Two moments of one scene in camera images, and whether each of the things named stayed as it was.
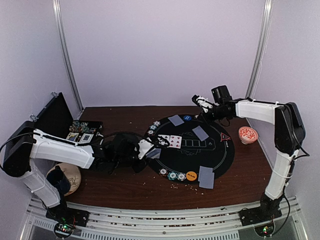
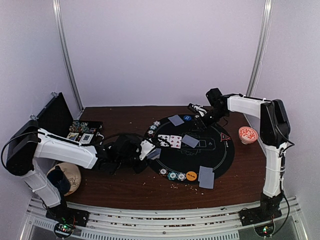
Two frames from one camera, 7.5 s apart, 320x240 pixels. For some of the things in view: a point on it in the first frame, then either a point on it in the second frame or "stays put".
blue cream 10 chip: (181, 176) stays put
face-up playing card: (164, 139) stays put
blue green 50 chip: (153, 127) stays put
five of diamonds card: (200, 133) to (190, 141)
